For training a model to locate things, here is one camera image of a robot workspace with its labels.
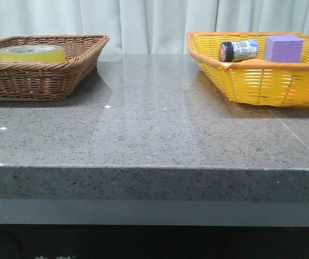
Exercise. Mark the purple foam block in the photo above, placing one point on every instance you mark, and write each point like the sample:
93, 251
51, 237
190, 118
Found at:
283, 48

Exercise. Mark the brown wicker basket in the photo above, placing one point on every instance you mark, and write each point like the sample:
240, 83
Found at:
38, 81

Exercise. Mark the small labelled bottle black cap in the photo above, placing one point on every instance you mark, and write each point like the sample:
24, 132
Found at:
235, 51

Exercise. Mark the yellow packing tape roll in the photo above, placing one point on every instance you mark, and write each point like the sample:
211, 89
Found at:
33, 53

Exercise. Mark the white curtain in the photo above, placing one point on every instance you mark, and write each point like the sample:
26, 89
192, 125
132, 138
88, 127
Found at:
149, 27

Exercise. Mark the yellow woven basket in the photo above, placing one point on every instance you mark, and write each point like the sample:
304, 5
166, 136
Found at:
254, 81

